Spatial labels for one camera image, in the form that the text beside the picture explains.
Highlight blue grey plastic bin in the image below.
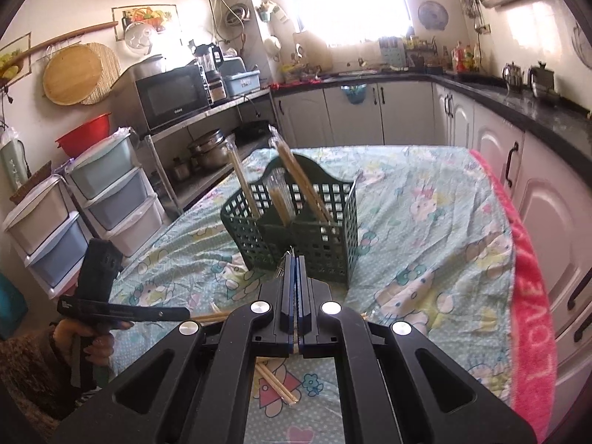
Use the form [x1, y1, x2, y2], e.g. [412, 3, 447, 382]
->
[223, 70, 262, 99]

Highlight cartoon printed tablecloth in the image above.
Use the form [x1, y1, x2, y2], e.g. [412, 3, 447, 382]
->
[99, 145, 516, 444]

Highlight round bamboo board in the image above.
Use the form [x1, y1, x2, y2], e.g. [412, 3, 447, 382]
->
[43, 44, 103, 105]

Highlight stainless steel shelf rack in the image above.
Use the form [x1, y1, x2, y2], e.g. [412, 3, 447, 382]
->
[143, 87, 275, 220]

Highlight cluster of condiment bottles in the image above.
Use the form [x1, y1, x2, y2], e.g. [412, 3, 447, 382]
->
[451, 41, 482, 73]

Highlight green white hanging bag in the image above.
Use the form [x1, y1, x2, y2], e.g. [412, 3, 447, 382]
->
[0, 127, 29, 191]

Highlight blue hanging plastic basket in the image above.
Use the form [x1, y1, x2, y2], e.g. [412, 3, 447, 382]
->
[341, 83, 369, 105]

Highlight black microwave oven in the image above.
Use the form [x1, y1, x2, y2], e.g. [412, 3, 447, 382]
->
[134, 64, 212, 132]

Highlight pink fleece blanket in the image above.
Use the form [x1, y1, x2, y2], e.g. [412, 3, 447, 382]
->
[469, 148, 558, 426]

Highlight red plastic basin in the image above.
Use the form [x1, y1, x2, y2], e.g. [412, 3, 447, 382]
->
[55, 112, 112, 159]

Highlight wire mesh strainer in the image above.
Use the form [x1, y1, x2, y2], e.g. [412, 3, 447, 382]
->
[571, 21, 592, 63]

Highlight kitchen window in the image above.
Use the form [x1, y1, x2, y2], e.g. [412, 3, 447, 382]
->
[277, 0, 413, 49]

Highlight large beige jar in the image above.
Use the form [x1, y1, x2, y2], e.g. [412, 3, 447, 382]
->
[295, 32, 334, 74]

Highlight bunch of small kitchen tools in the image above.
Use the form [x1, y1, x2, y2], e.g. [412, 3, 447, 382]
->
[461, 0, 492, 34]

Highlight wall mounted cup holder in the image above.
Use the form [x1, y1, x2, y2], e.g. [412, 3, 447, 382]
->
[256, 2, 288, 24]

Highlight person's left hand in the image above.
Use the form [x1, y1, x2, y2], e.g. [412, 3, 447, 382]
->
[52, 321, 117, 380]

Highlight black kitchen countertop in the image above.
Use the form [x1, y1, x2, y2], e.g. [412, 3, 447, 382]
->
[270, 71, 592, 151]

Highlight white lower kitchen cabinets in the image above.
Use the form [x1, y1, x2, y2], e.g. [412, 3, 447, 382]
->
[272, 80, 592, 408]

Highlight plastic drawer tower white top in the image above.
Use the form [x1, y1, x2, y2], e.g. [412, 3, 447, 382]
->
[2, 175, 92, 297]

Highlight teal utensil holder box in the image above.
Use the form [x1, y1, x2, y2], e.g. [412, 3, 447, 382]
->
[378, 37, 408, 68]

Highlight plastic drawer tower green top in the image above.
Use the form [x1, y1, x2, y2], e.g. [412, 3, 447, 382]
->
[65, 127, 166, 256]

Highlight teal cloth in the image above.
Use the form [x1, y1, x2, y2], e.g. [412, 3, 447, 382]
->
[0, 272, 24, 339]

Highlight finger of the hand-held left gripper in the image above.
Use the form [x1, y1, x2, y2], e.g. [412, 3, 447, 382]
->
[134, 305, 191, 323]

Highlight person's left forearm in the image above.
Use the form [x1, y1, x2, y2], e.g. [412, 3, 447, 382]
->
[0, 326, 72, 426]

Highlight black wire spice rack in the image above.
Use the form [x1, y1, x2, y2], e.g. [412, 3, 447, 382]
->
[406, 37, 439, 69]

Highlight green plastic utensil basket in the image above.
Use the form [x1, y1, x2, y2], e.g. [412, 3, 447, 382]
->
[221, 150, 360, 290]

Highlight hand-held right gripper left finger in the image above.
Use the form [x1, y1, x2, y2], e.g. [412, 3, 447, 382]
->
[51, 255, 297, 444]

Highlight fruit picture wall poster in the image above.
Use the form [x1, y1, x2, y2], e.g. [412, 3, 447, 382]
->
[112, 4, 177, 41]
[0, 32, 32, 90]

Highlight stacked steel pots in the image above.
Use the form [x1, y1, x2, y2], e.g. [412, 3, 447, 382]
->
[187, 128, 236, 170]

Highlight long wooden rolling pin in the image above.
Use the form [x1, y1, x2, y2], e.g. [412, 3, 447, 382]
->
[16, 21, 120, 63]

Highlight black blender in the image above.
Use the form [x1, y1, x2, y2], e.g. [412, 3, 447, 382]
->
[193, 43, 227, 105]

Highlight steel kettle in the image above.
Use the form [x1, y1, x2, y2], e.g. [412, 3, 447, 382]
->
[502, 61, 527, 94]

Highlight pale blue appliance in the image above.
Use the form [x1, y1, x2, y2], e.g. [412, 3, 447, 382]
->
[217, 57, 247, 79]

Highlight round woven mat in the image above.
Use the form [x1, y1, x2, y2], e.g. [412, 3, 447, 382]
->
[81, 43, 122, 105]

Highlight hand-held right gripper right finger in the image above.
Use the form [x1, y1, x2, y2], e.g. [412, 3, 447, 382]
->
[296, 255, 539, 444]

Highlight bamboo chopstick pair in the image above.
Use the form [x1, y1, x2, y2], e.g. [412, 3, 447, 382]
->
[189, 312, 232, 325]
[253, 360, 301, 408]
[266, 169, 297, 227]
[226, 134, 262, 220]
[268, 125, 334, 223]

